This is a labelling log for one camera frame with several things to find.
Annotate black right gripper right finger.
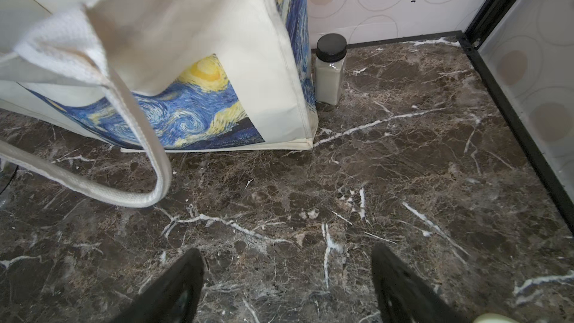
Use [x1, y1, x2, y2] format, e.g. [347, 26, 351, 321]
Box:
[371, 243, 469, 323]

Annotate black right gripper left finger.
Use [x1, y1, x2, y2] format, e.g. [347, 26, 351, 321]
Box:
[112, 248, 205, 322]

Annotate small grey cylinder bottle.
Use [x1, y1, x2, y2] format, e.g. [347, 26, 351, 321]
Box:
[314, 33, 347, 106]

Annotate cream canvas tote bag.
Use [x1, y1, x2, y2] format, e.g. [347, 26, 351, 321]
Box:
[1, 0, 318, 208]

